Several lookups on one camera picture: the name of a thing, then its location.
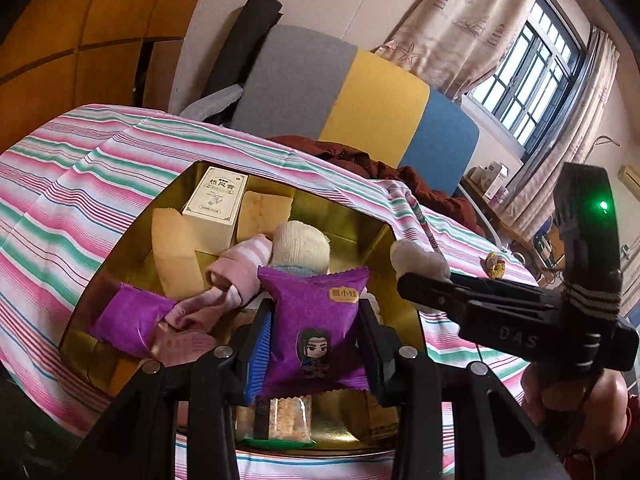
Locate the black rolled mat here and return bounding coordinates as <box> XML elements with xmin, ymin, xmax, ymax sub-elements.
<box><xmin>202</xmin><ymin>0</ymin><xmax>283</xmax><ymax>126</ymax></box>

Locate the barred window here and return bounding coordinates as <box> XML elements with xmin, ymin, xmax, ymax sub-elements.
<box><xmin>470</xmin><ymin>0</ymin><xmax>588</xmax><ymax>161</ymax></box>

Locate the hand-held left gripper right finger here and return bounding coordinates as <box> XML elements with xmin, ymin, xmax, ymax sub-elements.
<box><xmin>357</xmin><ymin>300</ymin><xmax>573</xmax><ymax>480</ymax></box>

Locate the white box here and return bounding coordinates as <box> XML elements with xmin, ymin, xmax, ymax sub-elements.
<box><xmin>472</xmin><ymin>161</ymin><xmax>508</xmax><ymax>187</ymax></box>

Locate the clear plastic bag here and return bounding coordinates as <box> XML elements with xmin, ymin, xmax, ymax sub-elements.
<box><xmin>390</xmin><ymin>239</ymin><xmax>451</xmax><ymax>281</ymax></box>

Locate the pink green striped tablecloth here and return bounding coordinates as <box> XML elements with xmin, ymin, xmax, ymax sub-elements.
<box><xmin>0</xmin><ymin>104</ymin><xmax>543</xmax><ymax>480</ymax></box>

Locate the cream sock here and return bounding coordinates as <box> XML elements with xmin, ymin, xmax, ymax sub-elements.
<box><xmin>270</xmin><ymin>221</ymin><xmax>333</xmax><ymax>278</ymax></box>

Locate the person's right hand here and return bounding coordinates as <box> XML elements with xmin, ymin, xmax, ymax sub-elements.
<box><xmin>520</xmin><ymin>357</ymin><xmax>631</xmax><ymax>456</ymax></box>

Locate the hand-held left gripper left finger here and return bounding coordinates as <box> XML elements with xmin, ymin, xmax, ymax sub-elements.
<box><xmin>70</xmin><ymin>305</ymin><xmax>276</xmax><ymax>480</ymax></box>

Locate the gold tin box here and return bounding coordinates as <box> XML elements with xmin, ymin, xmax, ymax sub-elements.
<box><xmin>57</xmin><ymin>160</ymin><xmax>428</xmax><ymax>456</ymax></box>

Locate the pink striped sock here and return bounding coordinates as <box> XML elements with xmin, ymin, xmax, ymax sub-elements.
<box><xmin>165</xmin><ymin>237</ymin><xmax>273</xmax><ymax>333</ymax></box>

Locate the cream medicine box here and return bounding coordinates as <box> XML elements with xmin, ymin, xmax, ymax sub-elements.
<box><xmin>181</xmin><ymin>166</ymin><xmax>249</xmax><ymax>253</ymax></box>

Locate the pink snack packet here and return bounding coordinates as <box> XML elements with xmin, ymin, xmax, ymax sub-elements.
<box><xmin>150</xmin><ymin>330</ymin><xmax>216</xmax><ymax>366</ymax></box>

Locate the wooden desk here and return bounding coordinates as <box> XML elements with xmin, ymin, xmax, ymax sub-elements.
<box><xmin>460</xmin><ymin>175</ymin><xmax>566</xmax><ymax>273</ymax></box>

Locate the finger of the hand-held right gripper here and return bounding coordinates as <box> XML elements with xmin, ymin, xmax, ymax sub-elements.
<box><xmin>397</xmin><ymin>272</ymin><xmax>551</xmax><ymax>331</ymax></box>

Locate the wooden wardrobe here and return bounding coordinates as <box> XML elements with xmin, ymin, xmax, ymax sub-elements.
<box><xmin>0</xmin><ymin>0</ymin><xmax>221</xmax><ymax>156</ymax></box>

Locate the beige patterned curtain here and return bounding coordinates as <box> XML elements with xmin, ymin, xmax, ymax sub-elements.
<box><xmin>375</xmin><ymin>0</ymin><xmax>558</xmax><ymax>101</ymax></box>
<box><xmin>502</xmin><ymin>25</ymin><xmax>621</xmax><ymax>241</ymax></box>

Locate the green-edged cracker packet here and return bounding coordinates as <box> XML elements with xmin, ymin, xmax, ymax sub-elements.
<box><xmin>235</xmin><ymin>394</ymin><xmax>317</xmax><ymax>450</ymax></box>

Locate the purple snack packet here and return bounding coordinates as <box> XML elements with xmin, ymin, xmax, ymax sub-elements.
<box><xmin>89</xmin><ymin>282</ymin><xmax>176</xmax><ymax>358</ymax></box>
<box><xmin>257</xmin><ymin>266</ymin><xmax>373</xmax><ymax>401</ymax></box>

